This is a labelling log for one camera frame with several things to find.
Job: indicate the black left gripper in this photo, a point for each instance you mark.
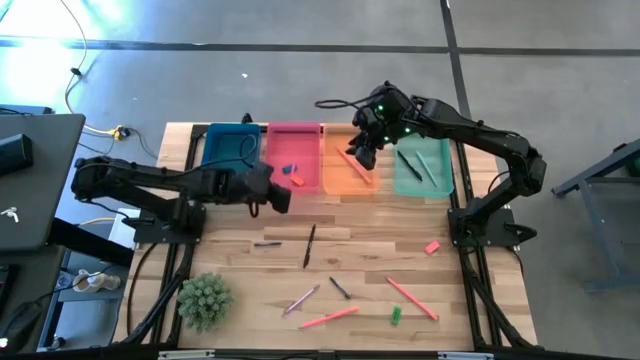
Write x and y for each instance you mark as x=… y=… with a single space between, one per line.
x=255 y=185

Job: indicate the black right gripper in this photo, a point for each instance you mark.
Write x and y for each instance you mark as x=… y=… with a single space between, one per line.
x=382 y=117

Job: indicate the red eraser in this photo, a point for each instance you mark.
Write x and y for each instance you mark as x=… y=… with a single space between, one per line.
x=298 y=180

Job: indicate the blue eraser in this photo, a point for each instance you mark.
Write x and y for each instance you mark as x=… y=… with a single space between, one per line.
x=289 y=169

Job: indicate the small purple pen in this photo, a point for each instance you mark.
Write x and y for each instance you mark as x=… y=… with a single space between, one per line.
x=267 y=244

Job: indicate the teal pen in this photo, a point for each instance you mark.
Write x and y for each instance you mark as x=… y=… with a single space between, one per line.
x=426 y=169

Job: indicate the clear purple pen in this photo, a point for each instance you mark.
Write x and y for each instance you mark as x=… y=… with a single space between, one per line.
x=301 y=299

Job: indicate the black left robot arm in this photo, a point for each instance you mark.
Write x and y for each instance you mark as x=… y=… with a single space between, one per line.
x=150 y=177

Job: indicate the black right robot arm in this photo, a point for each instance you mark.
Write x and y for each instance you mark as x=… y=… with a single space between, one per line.
x=475 y=132

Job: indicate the orange plastic bin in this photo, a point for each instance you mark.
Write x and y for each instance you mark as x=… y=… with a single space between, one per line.
x=337 y=180

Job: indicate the pink plastic bin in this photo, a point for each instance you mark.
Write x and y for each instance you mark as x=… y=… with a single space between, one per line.
x=292 y=150

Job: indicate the teal plastic bin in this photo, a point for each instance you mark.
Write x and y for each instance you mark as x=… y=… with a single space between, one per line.
x=430 y=187

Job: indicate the blue plastic bin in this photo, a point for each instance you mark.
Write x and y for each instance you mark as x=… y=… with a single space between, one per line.
x=225 y=145

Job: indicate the dark blue crayon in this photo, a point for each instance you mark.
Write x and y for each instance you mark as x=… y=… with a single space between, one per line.
x=340 y=288

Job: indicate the pink eraser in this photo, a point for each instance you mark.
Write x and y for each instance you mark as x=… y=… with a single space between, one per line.
x=432 y=247

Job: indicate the green artificial plant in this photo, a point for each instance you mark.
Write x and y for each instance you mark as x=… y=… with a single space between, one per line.
x=205 y=301

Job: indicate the green eraser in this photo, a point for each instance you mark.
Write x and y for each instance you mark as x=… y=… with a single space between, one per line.
x=396 y=315

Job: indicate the white panel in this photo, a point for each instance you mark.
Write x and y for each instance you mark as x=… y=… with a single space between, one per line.
x=120 y=235

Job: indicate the beige object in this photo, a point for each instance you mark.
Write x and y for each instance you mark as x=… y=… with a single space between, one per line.
x=95 y=282

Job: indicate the black desk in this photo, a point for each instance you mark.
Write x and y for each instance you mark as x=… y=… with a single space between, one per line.
x=45 y=200

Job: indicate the blue-grey metal stand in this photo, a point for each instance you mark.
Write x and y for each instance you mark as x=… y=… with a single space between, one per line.
x=595 y=235

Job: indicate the black box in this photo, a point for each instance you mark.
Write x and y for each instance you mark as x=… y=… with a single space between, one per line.
x=15 y=155

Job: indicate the small white object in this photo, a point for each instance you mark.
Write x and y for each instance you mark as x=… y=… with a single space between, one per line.
x=11 y=214

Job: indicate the black aluminium table frame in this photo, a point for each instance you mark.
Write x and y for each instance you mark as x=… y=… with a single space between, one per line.
x=484 y=300

